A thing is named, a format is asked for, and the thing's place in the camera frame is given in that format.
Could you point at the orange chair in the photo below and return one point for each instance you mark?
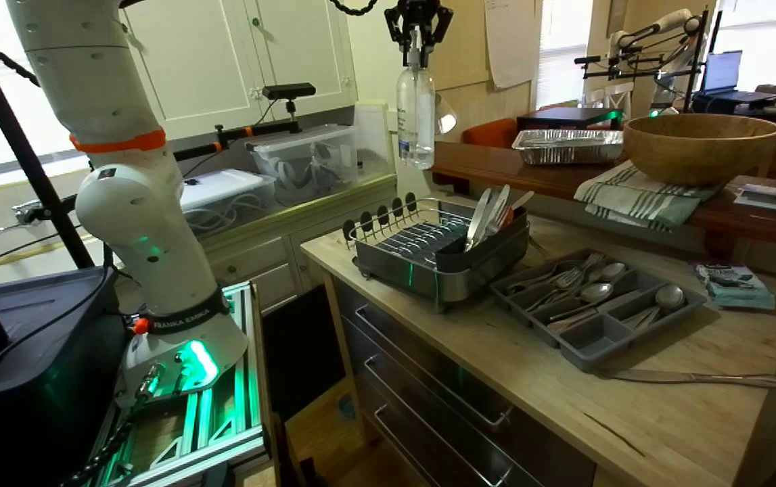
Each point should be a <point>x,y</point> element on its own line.
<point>492,133</point>

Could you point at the clear bin with white lid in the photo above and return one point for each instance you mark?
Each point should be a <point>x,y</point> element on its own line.
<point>225,193</point>

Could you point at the heap of forks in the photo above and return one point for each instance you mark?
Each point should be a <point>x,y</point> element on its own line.
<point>563,277</point>

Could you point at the camera on mount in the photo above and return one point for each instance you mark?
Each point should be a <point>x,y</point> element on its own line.
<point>288,90</point>

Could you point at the black stand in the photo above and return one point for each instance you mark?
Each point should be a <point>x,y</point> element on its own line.
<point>15,142</point>

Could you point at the black box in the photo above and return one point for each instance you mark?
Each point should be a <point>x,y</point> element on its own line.
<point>29,379</point>

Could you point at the wooden bowl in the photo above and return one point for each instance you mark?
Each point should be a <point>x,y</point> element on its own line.
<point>699,152</point>

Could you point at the silver table knife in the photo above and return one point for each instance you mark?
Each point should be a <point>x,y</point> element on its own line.
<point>597,310</point>

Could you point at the white cabinet door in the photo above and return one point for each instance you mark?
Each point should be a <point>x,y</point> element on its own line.
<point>306,47</point>
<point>205,61</point>

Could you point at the aluminium foil tray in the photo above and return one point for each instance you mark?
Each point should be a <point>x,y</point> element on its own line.
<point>567,145</point>

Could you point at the bundle of cutlery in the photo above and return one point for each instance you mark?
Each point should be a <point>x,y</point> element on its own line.
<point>489,213</point>

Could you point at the grey cutlery tray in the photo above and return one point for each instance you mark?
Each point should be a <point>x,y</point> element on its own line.
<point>597,338</point>

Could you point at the paper sheet on wall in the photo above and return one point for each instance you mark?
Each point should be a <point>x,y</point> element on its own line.
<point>513,40</point>

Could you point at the clear soap bottle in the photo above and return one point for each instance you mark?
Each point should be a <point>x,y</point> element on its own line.
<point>416,115</point>

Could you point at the tall clear plastic container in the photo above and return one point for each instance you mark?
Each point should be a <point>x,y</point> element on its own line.
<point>373,138</point>

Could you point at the long silver knife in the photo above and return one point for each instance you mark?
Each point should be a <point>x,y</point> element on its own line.
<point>692,378</point>

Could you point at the white jointed arm on stand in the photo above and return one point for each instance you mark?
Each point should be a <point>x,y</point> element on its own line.
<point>658,27</point>

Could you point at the metal dish drying rack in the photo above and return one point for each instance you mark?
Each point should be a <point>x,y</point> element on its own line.
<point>428,270</point>

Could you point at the teal snack packet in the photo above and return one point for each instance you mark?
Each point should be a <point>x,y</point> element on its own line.
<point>733,287</point>

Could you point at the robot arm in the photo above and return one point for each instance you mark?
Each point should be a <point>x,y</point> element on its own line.
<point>124,203</point>

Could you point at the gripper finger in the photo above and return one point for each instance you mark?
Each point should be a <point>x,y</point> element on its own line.
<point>443,24</point>
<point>394,24</point>

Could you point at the clear plastic storage bin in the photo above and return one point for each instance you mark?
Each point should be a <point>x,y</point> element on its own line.
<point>306,162</point>

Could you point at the silver spoon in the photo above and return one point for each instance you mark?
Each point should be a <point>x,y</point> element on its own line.
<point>594,292</point>
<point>609,271</point>
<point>668,296</point>

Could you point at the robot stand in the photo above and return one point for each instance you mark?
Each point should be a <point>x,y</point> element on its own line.
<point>225,433</point>

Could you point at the striped green white towel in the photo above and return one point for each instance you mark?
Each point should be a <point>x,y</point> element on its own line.
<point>631,199</point>

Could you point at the laptop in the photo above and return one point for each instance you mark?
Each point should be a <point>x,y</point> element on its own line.
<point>722,74</point>

